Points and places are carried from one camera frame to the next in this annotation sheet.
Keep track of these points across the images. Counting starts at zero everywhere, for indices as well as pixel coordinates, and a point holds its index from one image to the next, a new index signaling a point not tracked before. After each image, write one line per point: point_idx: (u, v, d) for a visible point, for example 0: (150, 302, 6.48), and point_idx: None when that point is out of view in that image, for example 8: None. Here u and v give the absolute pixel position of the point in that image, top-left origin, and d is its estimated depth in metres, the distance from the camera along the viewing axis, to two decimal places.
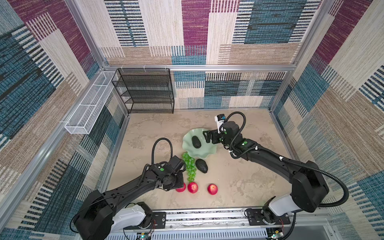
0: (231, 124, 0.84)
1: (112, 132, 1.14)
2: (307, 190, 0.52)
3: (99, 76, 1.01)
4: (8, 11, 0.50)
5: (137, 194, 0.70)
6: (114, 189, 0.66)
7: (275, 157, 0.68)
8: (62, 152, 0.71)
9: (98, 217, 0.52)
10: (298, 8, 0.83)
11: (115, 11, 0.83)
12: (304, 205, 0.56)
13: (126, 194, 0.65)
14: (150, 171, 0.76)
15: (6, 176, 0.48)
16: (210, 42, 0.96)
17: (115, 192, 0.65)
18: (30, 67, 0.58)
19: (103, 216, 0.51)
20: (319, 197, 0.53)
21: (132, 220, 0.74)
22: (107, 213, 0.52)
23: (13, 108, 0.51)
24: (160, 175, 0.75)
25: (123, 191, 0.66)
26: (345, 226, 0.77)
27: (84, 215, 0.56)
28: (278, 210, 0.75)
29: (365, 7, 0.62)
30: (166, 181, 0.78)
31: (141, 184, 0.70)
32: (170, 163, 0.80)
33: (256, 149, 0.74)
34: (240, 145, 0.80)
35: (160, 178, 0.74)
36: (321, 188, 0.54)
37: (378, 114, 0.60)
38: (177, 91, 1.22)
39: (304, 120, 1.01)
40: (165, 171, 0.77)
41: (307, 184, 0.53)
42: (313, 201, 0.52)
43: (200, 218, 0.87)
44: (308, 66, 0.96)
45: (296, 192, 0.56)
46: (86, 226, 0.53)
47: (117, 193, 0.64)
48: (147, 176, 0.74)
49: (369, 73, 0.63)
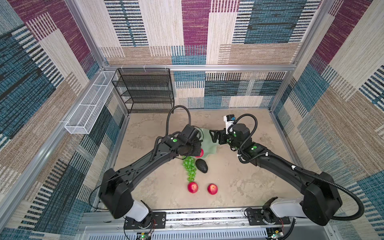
0: (241, 126, 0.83)
1: (112, 132, 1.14)
2: (320, 204, 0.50)
3: (99, 75, 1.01)
4: (8, 11, 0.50)
5: (153, 167, 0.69)
6: (128, 166, 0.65)
7: (287, 166, 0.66)
8: (62, 152, 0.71)
9: (116, 193, 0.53)
10: (298, 8, 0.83)
11: (115, 11, 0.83)
12: (314, 217, 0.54)
13: (140, 170, 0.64)
14: (164, 142, 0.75)
15: (6, 176, 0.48)
16: (210, 42, 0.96)
17: (129, 169, 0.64)
18: (30, 67, 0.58)
19: (120, 192, 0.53)
20: (331, 210, 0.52)
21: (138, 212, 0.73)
22: (124, 189, 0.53)
23: (13, 108, 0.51)
24: (173, 146, 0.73)
25: (136, 167, 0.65)
26: (345, 226, 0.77)
27: (106, 191, 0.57)
28: (279, 211, 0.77)
29: (365, 7, 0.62)
30: (181, 150, 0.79)
31: (154, 158, 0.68)
32: (183, 133, 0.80)
33: (266, 156, 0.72)
34: (249, 149, 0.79)
35: (174, 148, 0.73)
36: (334, 201, 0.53)
37: (378, 114, 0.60)
38: (177, 91, 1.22)
39: (304, 120, 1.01)
40: (179, 141, 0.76)
41: (321, 198, 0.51)
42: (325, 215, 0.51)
43: (200, 218, 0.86)
44: (308, 66, 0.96)
45: (307, 203, 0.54)
46: (109, 200, 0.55)
47: (132, 170, 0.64)
48: (160, 148, 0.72)
49: (369, 73, 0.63)
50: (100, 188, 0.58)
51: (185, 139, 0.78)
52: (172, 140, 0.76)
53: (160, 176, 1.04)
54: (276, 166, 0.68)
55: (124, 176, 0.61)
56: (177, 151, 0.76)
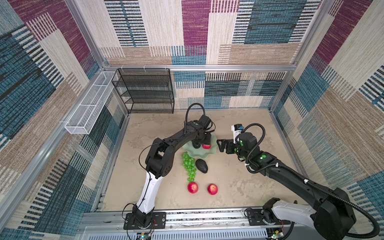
0: (247, 135, 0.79)
1: (112, 132, 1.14)
2: (334, 221, 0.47)
3: (99, 76, 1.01)
4: (8, 11, 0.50)
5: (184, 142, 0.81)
6: (168, 137, 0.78)
7: (299, 178, 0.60)
8: (62, 152, 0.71)
9: (166, 153, 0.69)
10: (298, 8, 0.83)
11: (115, 11, 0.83)
12: (326, 233, 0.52)
13: (180, 139, 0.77)
14: (188, 125, 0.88)
15: (6, 176, 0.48)
16: (210, 42, 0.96)
17: (171, 138, 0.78)
18: (30, 67, 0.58)
19: (170, 152, 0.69)
20: (346, 228, 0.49)
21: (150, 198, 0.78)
22: (171, 150, 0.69)
23: (13, 108, 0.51)
24: (197, 126, 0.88)
25: (175, 138, 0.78)
26: None
27: (153, 156, 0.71)
28: (280, 214, 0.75)
29: (365, 7, 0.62)
30: (200, 134, 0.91)
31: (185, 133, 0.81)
32: (200, 120, 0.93)
33: (276, 167, 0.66)
34: (258, 158, 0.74)
35: (197, 129, 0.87)
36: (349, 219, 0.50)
37: (378, 114, 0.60)
38: (177, 91, 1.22)
39: (304, 120, 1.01)
40: (200, 124, 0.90)
41: (337, 216, 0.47)
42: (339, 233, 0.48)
43: (200, 218, 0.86)
44: (308, 66, 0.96)
45: (319, 219, 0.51)
46: (157, 162, 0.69)
47: (172, 139, 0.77)
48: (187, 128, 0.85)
49: (369, 73, 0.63)
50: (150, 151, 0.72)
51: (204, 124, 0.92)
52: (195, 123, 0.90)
53: None
54: (285, 178, 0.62)
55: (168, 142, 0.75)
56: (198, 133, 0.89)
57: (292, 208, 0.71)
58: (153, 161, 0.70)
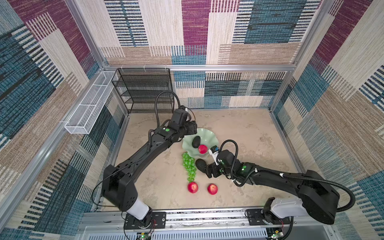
0: (224, 151, 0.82)
1: (112, 132, 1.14)
2: (317, 202, 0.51)
3: (99, 75, 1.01)
4: (8, 11, 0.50)
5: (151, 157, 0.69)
6: (127, 159, 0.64)
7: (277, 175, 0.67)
8: (62, 152, 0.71)
9: (121, 187, 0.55)
10: (298, 8, 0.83)
11: (115, 11, 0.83)
12: (322, 218, 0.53)
13: (140, 161, 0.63)
14: (157, 134, 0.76)
15: (6, 176, 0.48)
16: (210, 42, 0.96)
17: (128, 162, 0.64)
18: (30, 67, 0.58)
19: (125, 184, 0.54)
20: (333, 205, 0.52)
21: (139, 208, 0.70)
22: (128, 181, 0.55)
23: (13, 108, 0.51)
24: (167, 135, 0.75)
25: (135, 159, 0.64)
26: (345, 226, 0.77)
27: (109, 188, 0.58)
28: (281, 214, 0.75)
29: (365, 7, 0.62)
30: (175, 139, 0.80)
31: (151, 148, 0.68)
32: (173, 121, 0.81)
33: (256, 172, 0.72)
34: (240, 170, 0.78)
35: (168, 137, 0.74)
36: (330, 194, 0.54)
37: (378, 114, 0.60)
38: (177, 91, 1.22)
39: (304, 120, 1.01)
40: (171, 130, 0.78)
41: (316, 196, 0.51)
42: (329, 212, 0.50)
43: (200, 218, 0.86)
44: (308, 66, 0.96)
45: (308, 206, 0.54)
46: (114, 195, 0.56)
47: (131, 163, 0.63)
48: (154, 139, 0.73)
49: (369, 72, 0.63)
50: (103, 184, 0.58)
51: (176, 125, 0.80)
52: (165, 130, 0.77)
53: (160, 176, 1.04)
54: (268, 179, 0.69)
55: (124, 169, 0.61)
56: (171, 140, 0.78)
57: (286, 201, 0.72)
58: (110, 194, 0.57)
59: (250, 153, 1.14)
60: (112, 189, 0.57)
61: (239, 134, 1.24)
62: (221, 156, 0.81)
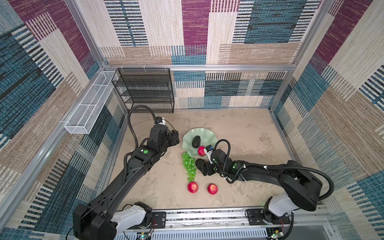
0: (217, 151, 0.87)
1: (112, 131, 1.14)
2: (298, 189, 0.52)
3: (99, 75, 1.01)
4: (8, 11, 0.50)
5: (128, 186, 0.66)
6: (100, 195, 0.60)
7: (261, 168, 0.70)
8: (62, 152, 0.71)
9: (92, 227, 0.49)
10: (298, 8, 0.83)
11: (115, 11, 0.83)
12: (305, 205, 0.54)
13: (115, 195, 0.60)
14: (134, 157, 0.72)
15: (6, 176, 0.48)
16: (210, 42, 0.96)
17: (102, 198, 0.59)
18: (30, 67, 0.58)
19: (97, 226, 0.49)
20: (315, 192, 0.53)
21: (133, 219, 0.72)
22: (101, 222, 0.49)
23: (13, 108, 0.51)
24: (145, 158, 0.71)
25: (109, 194, 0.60)
26: (344, 226, 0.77)
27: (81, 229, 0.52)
28: (278, 211, 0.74)
29: (365, 7, 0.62)
30: (155, 159, 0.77)
31: (127, 178, 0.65)
32: (151, 139, 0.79)
33: (244, 168, 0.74)
34: (232, 168, 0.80)
35: (146, 161, 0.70)
36: (311, 182, 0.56)
37: (378, 114, 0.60)
38: (177, 91, 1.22)
39: (304, 120, 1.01)
40: (150, 152, 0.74)
41: (297, 184, 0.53)
42: (310, 198, 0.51)
43: (200, 218, 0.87)
44: (308, 66, 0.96)
45: (291, 195, 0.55)
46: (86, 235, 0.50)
47: (104, 198, 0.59)
48: (131, 165, 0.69)
49: (369, 72, 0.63)
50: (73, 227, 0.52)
51: (155, 144, 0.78)
52: (143, 152, 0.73)
53: (160, 176, 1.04)
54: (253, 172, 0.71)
55: (97, 207, 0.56)
56: (151, 162, 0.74)
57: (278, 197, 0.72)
58: (82, 235, 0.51)
59: (250, 153, 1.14)
60: (85, 230, 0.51)
61: (239, 133, 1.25)
62: (214, 154, 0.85)
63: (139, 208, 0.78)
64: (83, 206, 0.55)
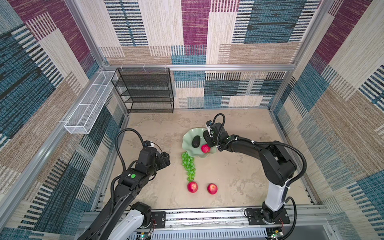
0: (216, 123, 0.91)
1: (112, 132, 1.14)
2: (273, 167, 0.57)
3: (99, 75, 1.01)
4: (8, 11, 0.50)
5: (118, 216, 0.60)
6: (87, 231, 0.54)
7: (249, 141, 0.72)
8: (62, 152, 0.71)
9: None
10: (298, 8, 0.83)
11: (115, 11, 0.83)
12: (273, 180, 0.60)
13: (103, 229, 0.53)
14: (121, 184, 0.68)
15: (6, 176, 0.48)
16: (210, 42, 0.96)
17: (89, 234, 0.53)
18: (30, 67, 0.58)
19: None
20: (287, 172, 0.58)
21: (129, 231, 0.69)
22: None
23: (13, 108, 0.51)
24: (133, 184, 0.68)
25: (97, 229, 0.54)
26: (345, 226, 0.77)
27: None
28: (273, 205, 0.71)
29: (365, 7, 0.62)
30: (143, 183, 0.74)
31: (115, 208, 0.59)
32: (140, 162, 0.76)
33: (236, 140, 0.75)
34: (226, 139, 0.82)
35: (134, 186, 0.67)
36: (287, 163, 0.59)
37: (378, 114, 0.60)
38: (177, 91, 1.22)
39: (304, 120, 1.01)
40: (138, 175, 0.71)
41: (273, 159, 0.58)
42: (279, 174, 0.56)
43: (200, 218, 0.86)
44: (308, 66, 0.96)
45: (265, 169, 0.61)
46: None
47: (92, 234, 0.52)
48: (118, 194, 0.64)
49: (369, 73, 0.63)
50: None
51: (143, 167, 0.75)
52: (131, 177, 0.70)
53: (160, 176, 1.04)
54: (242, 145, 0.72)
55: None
56: (140, 186, 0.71)
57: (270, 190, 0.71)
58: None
59: None
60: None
61: (239, 133, 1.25)
62: (213, 126, 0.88)
63: (135, 215, 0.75)
64: None
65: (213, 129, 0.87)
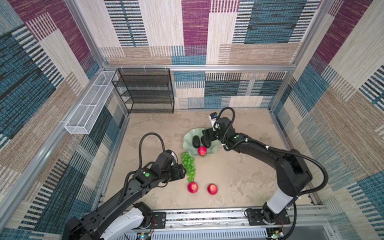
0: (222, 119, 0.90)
1: (112, 132, 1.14)
2: (289, 176, 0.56)
3: (99, 75, 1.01)
4: (8, 11, 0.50)
5: (124, 207, 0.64)
6: (95, 211, 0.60)
7: (262, 146, 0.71)
8: (62, 152, 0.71)
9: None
10: (298, 8, 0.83)
11: (115, 11, 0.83)
12: (287, 190, 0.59)
13: (108, 214, 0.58)
14: (135, 179, 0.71)
15: (6, 176, 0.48)
16: (210, 42, 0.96)
17: (96, 214, 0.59)
18: (30, 67, 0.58)
19: None
20: (302, 184, 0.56)
21: (126, 227, 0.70)
22: None
23: (13, 108, 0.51)
24: (145, 182, 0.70)
25: (103, 212, 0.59)
26: (345, 226, 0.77)
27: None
28: (276, 207, 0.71)
29: (365, 7, 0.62)
30: (154, 184, 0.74)
31: (124, 198, 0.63)
32: (156, 164, 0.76)
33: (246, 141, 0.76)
34: (232, 138, 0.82)
35: (145, 184, 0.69)
36: (303, 174, 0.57)
37: (378, 114, 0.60)
38: (177, 91, 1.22)
39: (304, 120, 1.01)
40: (151, 175, 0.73)
41: (290, 170, 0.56)
42: (295, 186, 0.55)
43: (200, 218, 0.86)
44: (308, 66, 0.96)
45: (280, 178, 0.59)
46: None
47: (97, 216, 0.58)
48: (130, 186, 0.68)
49: (369, 73, 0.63)
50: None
51: (159, 170, 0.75)
52: (144, 175, 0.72)
53: None
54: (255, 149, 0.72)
55: (88, 224, 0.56)
56: (150, 186, 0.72)
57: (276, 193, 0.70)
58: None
59: None
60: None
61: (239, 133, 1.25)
62: (220, 121, 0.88)
63: (136, 213, 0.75)
64: (76, 220, 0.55)
65: (221, 125, 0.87)
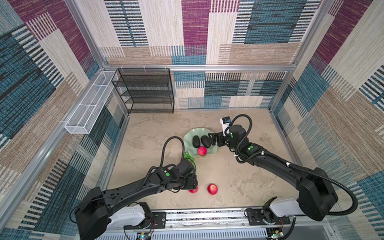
0: (236, 127, 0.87)
1: (112, 132, 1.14)
2: (315, 198, 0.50)
3: (99, 75, 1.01)
4: (8, 11, 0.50)
5: (139, 196, 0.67)
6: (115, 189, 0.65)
7: (281, 163, 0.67)
8: (62, 152, 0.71)
9: (93, 216, 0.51)
10: (298, 8, 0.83)
11: (115, 11, 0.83)
12: (310, 213, 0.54)
13: (126, 196, 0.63)
14: (156, 174, 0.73)
15: (6, 176, 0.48)
16: (210, 42, 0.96)
17: (115, 192, 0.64)
18: (30, 67, 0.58)
19: (98, 216, 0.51)
20: (328, 206, 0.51)
21: (128, 220, 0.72)
22: (102, 214, 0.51)
23: (13, 108, 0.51)
24: (164, 180, 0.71)
25: (123, 193, 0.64)
26: (345, 226, 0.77)
27: (84, 209, 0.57)
28: (278, 210, 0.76)
29: (365, 7, 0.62)
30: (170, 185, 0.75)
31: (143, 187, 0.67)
32: (178, 167, 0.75)
33: (262, 155, 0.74)
34: (246, 149, 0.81)
35: (163, 183, 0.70)
36: (328, 195, 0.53)
37: (378, 114, 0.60)
38: (177, 91, 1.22)
39: (304, 120, 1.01)
40: (171, 176, 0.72)
41: (316, 192, 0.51)
42: (321, 210, 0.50)
43: (200, 218, 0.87)
44: (308, 66, 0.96)
45: (302, 199, 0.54)
46: (84, 221, 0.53)
47: (117, 194, 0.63)
48: (150, 179, 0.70)
49: (369, 72, 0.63)
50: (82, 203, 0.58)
51: (178, 174, 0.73)
52: (165, 174, 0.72)
53: None
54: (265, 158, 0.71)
55: (108, 198, 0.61)
56: (166, 186, 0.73)
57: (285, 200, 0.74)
58: (81, 217, 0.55)
59: None
60: (87, 211, 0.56)
61: None
62: (234, 130, 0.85)
63: (140, 211, 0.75)
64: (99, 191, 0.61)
65: (235, 134, 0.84)
